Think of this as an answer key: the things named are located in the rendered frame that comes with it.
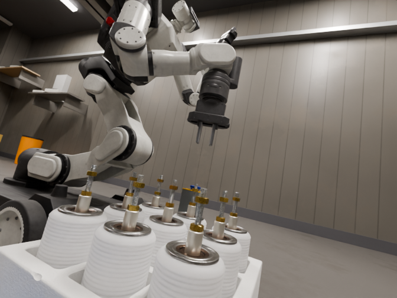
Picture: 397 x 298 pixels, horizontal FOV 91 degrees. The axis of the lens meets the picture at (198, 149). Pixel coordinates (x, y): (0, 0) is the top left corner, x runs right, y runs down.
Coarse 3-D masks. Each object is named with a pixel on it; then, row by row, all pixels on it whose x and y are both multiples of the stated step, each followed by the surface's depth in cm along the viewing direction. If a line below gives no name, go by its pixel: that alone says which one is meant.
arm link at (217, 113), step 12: (204, 84) 56; (216, 84) 54; (204, 96) 57; (216, 96) 55; (204, 108) 55; (216, 108) 55; (192, 120) 56; (204, 120) 55; (216, 120) 54; (228, 120) 55
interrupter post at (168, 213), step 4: (164, 208) 42; (168, 208) 42; (172, 208) 42; (164, 212) 42; (168, 212) 42; (172, 212) 42; (164, 216) 42; (168, 216) 41; (172, 216) 42; (164, 220) 41; (168, 220) 41
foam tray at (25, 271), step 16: (0, 256) 31; (16, 256) 30; (32, 256) 31; (0, 272) 30; (16, 272) 28; (32, 272) 27; (48, 272) 28; (64, 272) 29; (80, 272) 30; (256, 272) 42; (0, 288) 29; (16, 288) 28; (32, 288) 26; (48, 288) 25; (64, 288) 25; (80, 288) 26; (144, 288) 29; (240, 288) 34; (256, 288) 41
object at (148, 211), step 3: (141, 204) 57; (141, 207) 55; (144, 207) 54; (147, 207) 54; (144, 210) 53; (147, 210) 53; (150, 210) 53; (153, 210) 53; (156, 210) 54; (159, 210) 54; (162, 210) 55; (147, 213) 53; (150, 213) 53; (153, 213) 53; (156, 213) 53; (159, 213) 54; (162, 213) 54; (147, 216) 53; (144, 219) 53
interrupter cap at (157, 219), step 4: (152, 216) 43; (156, 216) 43; (160, 216) 44; (152, 220) 40; (156, 220) 40; (160, 220) 42; (172, 220) 44; (176, 220) 44; (180, 220) 44; (164, 224) 39; (168, 224) 39; (172, 224) 39; (176, 224) 40; (180, 224) 40
